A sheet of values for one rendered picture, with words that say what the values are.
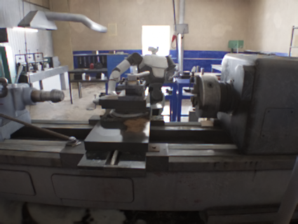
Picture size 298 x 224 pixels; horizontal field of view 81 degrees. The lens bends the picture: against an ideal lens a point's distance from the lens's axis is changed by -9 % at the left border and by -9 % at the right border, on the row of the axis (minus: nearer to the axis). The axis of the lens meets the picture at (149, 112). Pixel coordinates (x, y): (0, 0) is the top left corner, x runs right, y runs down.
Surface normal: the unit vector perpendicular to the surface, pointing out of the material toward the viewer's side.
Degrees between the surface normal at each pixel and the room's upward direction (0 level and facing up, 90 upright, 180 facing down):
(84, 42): 90
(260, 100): 90
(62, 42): 90
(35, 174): 90
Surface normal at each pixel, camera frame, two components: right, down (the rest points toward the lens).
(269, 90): -0.04, 0.33
